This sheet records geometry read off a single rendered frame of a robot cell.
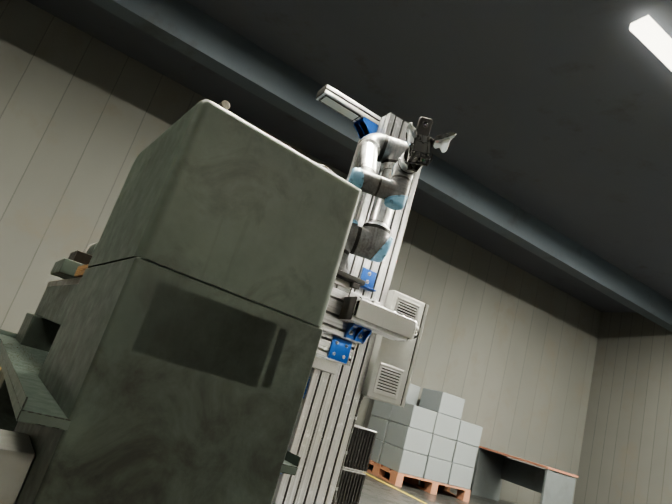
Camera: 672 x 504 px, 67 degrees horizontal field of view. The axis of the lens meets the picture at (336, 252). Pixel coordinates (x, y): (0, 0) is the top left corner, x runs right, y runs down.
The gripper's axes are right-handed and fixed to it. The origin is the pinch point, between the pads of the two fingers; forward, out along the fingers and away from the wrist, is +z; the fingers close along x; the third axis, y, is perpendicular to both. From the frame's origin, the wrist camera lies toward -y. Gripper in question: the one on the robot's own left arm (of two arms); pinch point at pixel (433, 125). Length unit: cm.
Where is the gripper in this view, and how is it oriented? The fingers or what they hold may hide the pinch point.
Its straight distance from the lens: 166.5
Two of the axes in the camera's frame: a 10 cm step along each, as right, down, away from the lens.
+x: -9.7, -1.8, -1.2
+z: 1.7, -2.3, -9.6
